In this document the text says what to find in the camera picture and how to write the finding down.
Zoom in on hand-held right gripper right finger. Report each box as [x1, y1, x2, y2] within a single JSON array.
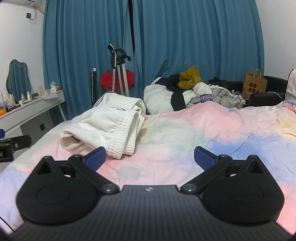
[[180, 146, 266, 194]]

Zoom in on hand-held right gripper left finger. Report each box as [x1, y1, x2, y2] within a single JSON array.
[[35, 147, 119, 194]]

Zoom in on white pants with black stripes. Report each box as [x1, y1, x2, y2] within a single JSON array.
[[60, 91, 147, 160]]

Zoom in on grey side cabinet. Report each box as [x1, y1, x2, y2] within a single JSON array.
[[0, 89, 66, 139]]

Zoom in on row of toiletry bottles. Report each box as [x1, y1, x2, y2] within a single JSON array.
[[0, 83, 50, 112]]

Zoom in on wavy-edged mirror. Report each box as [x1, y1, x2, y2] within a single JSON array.
[[6, 60, 32, 102]]

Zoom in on grey white garment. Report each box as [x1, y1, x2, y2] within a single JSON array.
[[193, 82, 247, 109]]

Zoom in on black upright panel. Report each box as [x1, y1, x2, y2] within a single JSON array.
[[91, 68, 97, 108]]

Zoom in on white padded jacket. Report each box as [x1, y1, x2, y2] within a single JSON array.
[[143, 77, 201, 115]]

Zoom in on red cloth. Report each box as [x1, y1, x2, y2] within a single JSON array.
[[100, 70, 135, 91]]

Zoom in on mustard yellow garment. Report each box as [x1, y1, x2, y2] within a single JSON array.
[[178, 66, 205, 90]]

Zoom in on black garment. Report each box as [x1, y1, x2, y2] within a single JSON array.
[[155, 74, 184, 92]]

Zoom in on black clothing pile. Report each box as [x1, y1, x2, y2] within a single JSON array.
[[228, 75, 289, 108]]

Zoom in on silver black tripod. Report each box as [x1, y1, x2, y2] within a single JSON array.
[[107, 43, 133, 98]]

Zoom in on blue curtain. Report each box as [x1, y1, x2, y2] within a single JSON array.
[[129, 0, 265, 116], [43, 0, 136, 121]]

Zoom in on white air conditioner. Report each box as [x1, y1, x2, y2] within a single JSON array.
[[22, 0, 47, 7]]

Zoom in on black wall socket with cable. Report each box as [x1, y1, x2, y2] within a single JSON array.
[[26, 5, 38, 22]]

